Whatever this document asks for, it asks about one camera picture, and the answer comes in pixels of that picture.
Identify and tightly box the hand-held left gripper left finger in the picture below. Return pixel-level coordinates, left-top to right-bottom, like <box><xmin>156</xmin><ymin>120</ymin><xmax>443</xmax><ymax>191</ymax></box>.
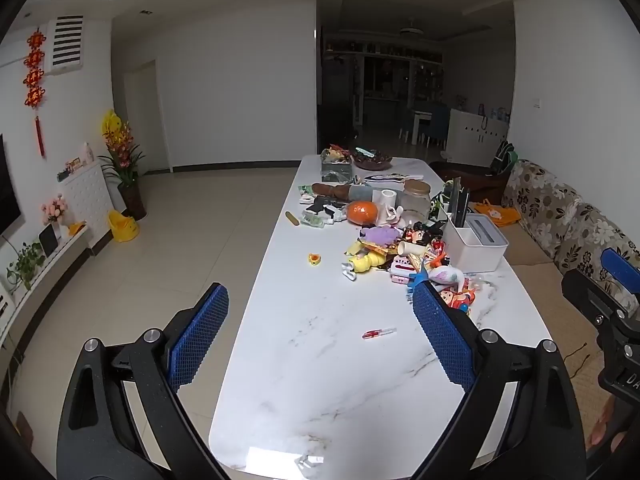
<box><xmin>56</xmin><ymin>282</ymin><xmax>236</xmax><ymax>480</ymax></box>

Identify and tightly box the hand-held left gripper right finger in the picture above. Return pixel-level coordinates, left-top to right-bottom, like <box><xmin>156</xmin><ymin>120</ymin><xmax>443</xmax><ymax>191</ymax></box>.
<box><xmin>411</xmin><ymin>282</ymin><xmax>587</xmax><ymax>480</ymax></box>

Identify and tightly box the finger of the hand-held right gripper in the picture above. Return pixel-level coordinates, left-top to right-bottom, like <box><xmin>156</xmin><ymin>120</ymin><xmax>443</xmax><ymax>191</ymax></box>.
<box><xmin>561</xmin><ymin>247</ymin><xmax>640</xmax><ymax>346</ymax></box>

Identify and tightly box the person's right hand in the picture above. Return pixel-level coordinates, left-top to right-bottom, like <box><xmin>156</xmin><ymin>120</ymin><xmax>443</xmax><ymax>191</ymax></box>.
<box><xmin>587</xmin><ymin>394</ymin><xmax>620</xmax><ymax>455</ymax></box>

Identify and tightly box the red cartoon printed packet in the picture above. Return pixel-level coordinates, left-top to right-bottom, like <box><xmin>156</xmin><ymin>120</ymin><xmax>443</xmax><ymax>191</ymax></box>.
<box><xmin>439</xmin><ymin>284</ymin><xmax>477</xmax><ymax>317</ymax></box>

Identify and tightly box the blue plastic toy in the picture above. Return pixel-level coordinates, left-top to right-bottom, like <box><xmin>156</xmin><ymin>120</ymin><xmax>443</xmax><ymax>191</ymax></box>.
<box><xmin>406</xmin><ymin>267</ymin><xmax>431</xmax><ymax>293</ymax></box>

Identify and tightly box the pink toy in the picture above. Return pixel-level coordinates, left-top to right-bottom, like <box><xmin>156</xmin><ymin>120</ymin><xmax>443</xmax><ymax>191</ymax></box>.
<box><xmin>390</xmin><ymin>255</ymin><xmax>421</xmax><ymax>285</ymax></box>

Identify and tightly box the floral sofa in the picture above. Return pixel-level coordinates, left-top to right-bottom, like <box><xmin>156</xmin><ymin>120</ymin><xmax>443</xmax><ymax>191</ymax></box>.
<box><xmin>500</xmin><ymin>160</ymin><xmax>640</xmax><ymax>321</ymax></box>

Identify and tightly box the black haired doll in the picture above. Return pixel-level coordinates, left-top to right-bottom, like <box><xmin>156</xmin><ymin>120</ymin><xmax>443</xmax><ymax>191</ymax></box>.
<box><xmin>402</xmin><ymin>221</ymin><xmax>443</xmax><ymax>248</ymax></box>

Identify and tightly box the yellow toy figure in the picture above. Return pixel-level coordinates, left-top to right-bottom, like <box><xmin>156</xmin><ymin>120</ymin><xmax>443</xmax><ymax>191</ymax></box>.
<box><xmin>341</xmin><ymin>251</ymin><xmax>388</xmax><ymax>281</ymax></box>

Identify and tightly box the purple plush toy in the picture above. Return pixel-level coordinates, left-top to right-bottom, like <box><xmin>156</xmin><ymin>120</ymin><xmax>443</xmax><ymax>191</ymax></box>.
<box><xmin>360</xmin><ymin>225</ymin><xmax>403</xmax><ymax>246</ymax></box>

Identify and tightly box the yellow potty chair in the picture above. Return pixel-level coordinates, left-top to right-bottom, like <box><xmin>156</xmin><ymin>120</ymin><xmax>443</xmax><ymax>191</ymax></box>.
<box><xmin>108</xmin><ymin>210</ymin><xmax>141</xmax><ymax>243</ymax></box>

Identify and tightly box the yellow bag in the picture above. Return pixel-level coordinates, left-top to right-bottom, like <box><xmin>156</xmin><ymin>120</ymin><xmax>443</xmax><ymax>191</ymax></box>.
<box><xmin>472</xmin><ymin>200</ymin><xmax>521</xmax><ymax>226</ymax></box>

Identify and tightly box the glass jar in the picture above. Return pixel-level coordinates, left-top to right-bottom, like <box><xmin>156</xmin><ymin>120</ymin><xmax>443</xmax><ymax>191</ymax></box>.
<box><xmin>401</xmin><ymin>179</ymin><xmax>432</xmax><ymax>223</ymax></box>

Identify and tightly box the orange ball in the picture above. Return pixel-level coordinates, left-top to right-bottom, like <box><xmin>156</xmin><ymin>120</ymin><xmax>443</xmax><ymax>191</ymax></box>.
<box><xmin>346</xmin><ymin>201</ymin><xmax>379</xmax><ymax>226</ymax></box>

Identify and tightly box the white roll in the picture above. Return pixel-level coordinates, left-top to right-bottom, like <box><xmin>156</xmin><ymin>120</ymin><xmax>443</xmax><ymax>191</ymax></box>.
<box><xmin>372</xmin><ymin>189</ymin><xmax>401</xmax><ymax>211</ymax></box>

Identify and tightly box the green black backpack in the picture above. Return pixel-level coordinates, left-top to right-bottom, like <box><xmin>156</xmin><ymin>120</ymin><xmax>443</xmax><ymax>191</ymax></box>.
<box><xmin>490</xmin><ymin>141</ymin><xmax>518</xmax><ymax>176</ymax></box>

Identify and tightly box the white television console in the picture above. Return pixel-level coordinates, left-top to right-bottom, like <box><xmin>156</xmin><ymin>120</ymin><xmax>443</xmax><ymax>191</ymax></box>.
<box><xmin>0</xmin><ymin>222</ymin><xmax>91</xmax><ymax>346</ymax></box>

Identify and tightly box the printed paper sheet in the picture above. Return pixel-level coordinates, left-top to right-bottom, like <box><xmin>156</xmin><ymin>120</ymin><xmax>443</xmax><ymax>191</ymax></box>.
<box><xmin>365</xmin><ymin>173</ymin><xmax>423</xmax><ymax>184</ymax></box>

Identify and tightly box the brown grey rolled cloth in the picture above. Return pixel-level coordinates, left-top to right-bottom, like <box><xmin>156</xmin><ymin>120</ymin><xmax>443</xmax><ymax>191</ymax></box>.
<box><xmin>312</xmin><ymin>183</ymin><xmax>373</xmax><ymax>202</ymax></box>

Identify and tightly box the black toy gun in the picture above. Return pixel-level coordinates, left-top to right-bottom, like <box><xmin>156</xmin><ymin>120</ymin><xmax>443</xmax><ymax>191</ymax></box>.
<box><xmin>306</xmin><ymin>196</ymin><xmax>346</xmax><ymax>221</ymax></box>

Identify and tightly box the white radiator cover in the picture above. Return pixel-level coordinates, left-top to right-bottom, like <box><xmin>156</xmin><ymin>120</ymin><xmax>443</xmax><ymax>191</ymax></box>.
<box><xmin>56</xmin><ymin>160</ymin><xmax>113</xmax><ymax>241</ymax></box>

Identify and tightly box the brown bowl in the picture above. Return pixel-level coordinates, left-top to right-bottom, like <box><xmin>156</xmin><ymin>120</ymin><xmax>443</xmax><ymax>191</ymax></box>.
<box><xmin>351</xmin><ymin>147</ymin><xmax>393</xmax><ymax>171</ymax></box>

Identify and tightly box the green potted plant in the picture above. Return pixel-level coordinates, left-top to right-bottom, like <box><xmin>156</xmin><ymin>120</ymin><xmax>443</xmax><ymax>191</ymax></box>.
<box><xmin>6</xmin><ymin>242</ymin><xmax>46</xmax><ymax>291</ymax></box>

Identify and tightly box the pink flower bouquet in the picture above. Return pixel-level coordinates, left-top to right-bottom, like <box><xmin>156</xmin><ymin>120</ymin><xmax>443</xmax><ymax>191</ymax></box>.
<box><xmin>41</xmin><ymin>195</ymin><xmax>69</xmax><ymax>238</ymax></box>

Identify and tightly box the white sideboard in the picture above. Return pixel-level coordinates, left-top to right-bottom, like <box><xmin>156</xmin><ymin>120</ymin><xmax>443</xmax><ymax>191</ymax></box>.
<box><xmin>446</xmin><ymin>108</ymin><xmax>511</xmax><ymax>166</ymax></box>

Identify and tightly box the yellow orchid potted plant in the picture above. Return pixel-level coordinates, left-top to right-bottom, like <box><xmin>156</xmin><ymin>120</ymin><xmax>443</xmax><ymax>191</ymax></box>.
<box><xmin>97</xmin><ymin>109</ymin><xmax>149</xmax><ymax>221</ymax></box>

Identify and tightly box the blue dining chair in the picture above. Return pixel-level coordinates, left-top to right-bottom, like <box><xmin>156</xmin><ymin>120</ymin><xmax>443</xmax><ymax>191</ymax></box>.
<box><xmin>425</xmin><ymin>105</ymin><xmax>451</xmax><ymax>148</ymax></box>

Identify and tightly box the white door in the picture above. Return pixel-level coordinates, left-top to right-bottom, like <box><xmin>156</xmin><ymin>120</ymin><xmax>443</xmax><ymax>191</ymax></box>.
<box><xmin>123</xmin><ymin>59</ymin><xmax>171</xmax><ymax>173</ymax></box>

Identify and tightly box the black television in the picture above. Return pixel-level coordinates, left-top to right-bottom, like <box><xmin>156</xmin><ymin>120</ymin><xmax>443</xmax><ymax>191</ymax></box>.
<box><xmin>0</xmin><ymin>134</ymin><xmax>23</xmax><ymax>236</ymax></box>

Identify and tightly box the dark shelf cabinet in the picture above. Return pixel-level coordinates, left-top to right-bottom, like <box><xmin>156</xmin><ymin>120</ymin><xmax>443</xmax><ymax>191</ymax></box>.
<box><xmin>322</xmin><ymin>40</ymin><xmax>446</xmax><ymax>131</ymax></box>

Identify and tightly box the black picture frame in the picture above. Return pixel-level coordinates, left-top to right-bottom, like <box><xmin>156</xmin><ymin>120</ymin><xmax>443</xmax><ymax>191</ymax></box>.
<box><xmin>39</xmin><ymin>223</ymin><xmax>60</xmax><ymax>257</ymax></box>

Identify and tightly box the red knot wall decoration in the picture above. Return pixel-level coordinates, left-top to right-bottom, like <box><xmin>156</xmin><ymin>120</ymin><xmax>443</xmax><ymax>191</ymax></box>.
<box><xmin>23</xmin><ymin>30</ymin><xmax>47</xmax><ymax>158</ymax></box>

